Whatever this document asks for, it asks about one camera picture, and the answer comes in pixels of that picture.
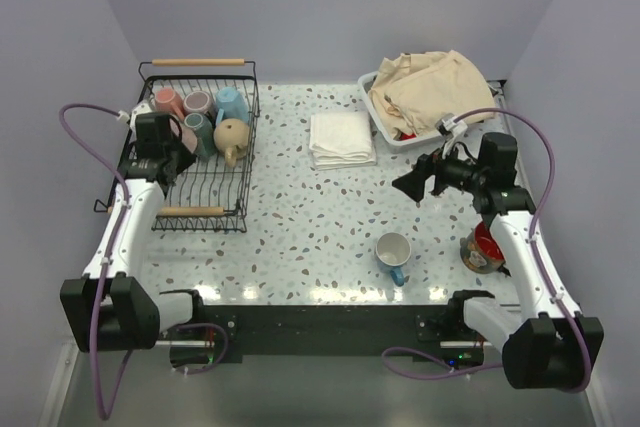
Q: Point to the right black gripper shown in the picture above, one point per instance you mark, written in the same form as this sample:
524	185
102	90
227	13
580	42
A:
434	164

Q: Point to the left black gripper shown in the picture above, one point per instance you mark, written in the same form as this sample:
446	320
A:
186	157

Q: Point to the pale pink mug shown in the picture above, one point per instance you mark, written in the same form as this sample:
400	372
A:
188	138

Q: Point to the grey green faceted mug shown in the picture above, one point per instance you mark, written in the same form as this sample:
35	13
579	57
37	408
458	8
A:
203	130

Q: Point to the salmon pink mug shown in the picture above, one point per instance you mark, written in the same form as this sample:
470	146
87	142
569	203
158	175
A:
169	101

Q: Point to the purple mug black handle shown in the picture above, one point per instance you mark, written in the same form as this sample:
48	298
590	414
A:
199	102

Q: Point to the tan glazed round mug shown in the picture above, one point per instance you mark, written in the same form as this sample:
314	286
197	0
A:
231	138

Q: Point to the blue speckled mug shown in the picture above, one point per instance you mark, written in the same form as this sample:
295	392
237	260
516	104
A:
392	252

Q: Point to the light blue faceted mug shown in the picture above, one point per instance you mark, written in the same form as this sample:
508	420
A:
231	105

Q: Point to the red inside patterned mug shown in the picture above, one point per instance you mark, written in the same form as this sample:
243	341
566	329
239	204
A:
479	251

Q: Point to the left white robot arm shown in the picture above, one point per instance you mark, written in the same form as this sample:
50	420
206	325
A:
106	307

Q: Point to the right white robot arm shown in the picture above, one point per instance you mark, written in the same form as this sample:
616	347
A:
550	343

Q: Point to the beige cloth bag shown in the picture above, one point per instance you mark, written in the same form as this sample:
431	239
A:
411	93

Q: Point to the folded white towel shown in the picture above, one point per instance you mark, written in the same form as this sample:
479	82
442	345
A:
341	140

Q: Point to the white plastic basin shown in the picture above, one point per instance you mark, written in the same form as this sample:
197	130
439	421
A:
365	83

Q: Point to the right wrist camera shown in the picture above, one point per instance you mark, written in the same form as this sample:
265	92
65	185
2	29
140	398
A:
450	127

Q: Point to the black wire dish rack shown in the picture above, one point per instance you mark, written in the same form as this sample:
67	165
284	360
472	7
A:
208	195

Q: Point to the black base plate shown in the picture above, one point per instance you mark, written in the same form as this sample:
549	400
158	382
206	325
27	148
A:
323	330

